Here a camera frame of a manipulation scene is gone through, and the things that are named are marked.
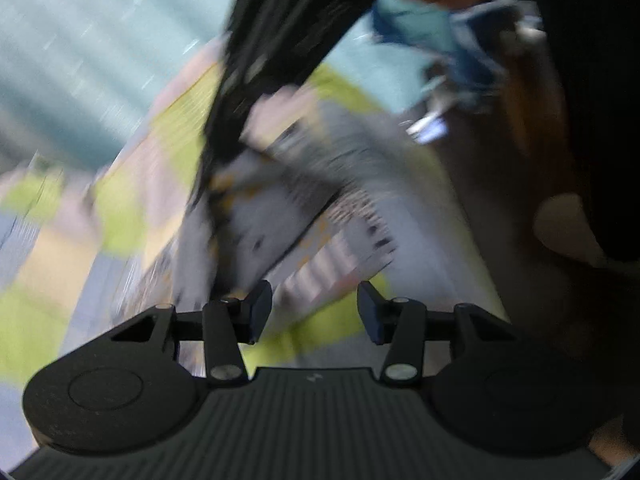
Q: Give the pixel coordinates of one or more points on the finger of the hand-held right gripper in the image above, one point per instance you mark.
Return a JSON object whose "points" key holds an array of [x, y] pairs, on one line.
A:
{"points": [[225, 125]]}

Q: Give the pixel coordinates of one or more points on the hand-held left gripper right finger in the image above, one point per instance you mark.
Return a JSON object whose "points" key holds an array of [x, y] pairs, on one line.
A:
{"points": [[372, 312]]}

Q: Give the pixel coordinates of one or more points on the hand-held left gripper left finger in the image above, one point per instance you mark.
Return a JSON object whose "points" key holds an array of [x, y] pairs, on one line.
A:
{"points": [[260, 310]]}

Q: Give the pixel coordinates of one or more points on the blue dotted print garment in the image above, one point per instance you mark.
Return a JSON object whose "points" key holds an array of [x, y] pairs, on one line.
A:
{"points": [[280, 210]]}

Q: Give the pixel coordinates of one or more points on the blue spiral print garment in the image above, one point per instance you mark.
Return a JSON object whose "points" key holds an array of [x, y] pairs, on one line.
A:
{"points": [[425, 25]]}

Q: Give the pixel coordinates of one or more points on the checked blanket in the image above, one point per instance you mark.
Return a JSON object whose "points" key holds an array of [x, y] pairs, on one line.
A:
{"points": [[125, 210]]}

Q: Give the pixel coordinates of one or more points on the teal cloth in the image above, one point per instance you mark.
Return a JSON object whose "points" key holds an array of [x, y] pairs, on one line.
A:
{"points": [[100, 35]]}

